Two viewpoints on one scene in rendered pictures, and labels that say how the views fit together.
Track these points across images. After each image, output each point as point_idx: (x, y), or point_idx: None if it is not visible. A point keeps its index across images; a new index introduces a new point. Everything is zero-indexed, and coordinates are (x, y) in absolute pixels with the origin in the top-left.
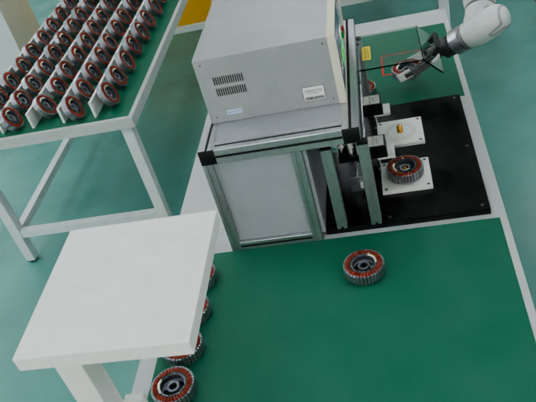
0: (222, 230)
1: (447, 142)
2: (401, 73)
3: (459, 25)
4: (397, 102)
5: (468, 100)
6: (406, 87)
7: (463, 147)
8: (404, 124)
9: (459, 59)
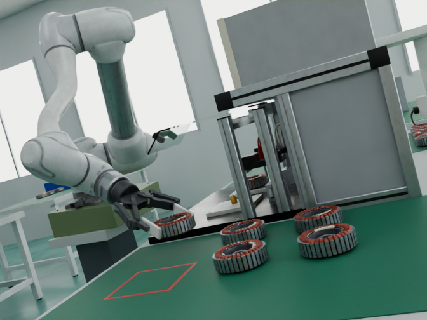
0: (425, 155)
1: (203, 208)
2: (187, 209)
3: (108, 169)
4: (211, 236)
5: (144, 244)
6: (184, 251)
7: (197, 207)
8: (225, 207)
9: (84, 285)
